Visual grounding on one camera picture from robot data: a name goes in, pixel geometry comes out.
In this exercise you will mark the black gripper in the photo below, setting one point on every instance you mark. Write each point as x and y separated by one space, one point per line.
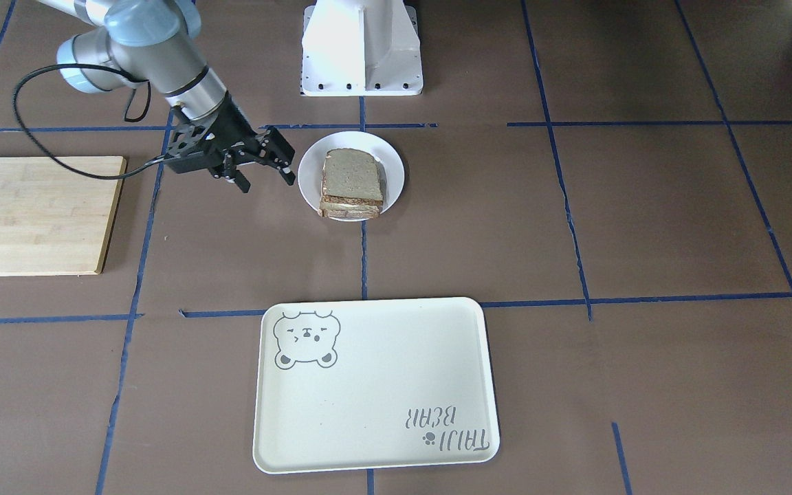
236 126

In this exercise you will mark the white round plate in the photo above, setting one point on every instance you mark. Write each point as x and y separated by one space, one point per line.
390 166

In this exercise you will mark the bread slice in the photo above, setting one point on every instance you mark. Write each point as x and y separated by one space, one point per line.
351 176
347 211

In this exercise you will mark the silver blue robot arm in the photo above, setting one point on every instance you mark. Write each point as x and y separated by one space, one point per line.
153 43

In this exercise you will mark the cream bear tray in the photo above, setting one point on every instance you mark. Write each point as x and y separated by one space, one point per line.
374 384

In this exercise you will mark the bamboo cutting board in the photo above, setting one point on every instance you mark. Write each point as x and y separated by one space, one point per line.
56 220

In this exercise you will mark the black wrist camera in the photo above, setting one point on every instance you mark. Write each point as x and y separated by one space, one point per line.
190 150

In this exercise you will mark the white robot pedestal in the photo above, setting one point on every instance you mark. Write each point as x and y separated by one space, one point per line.
361 49

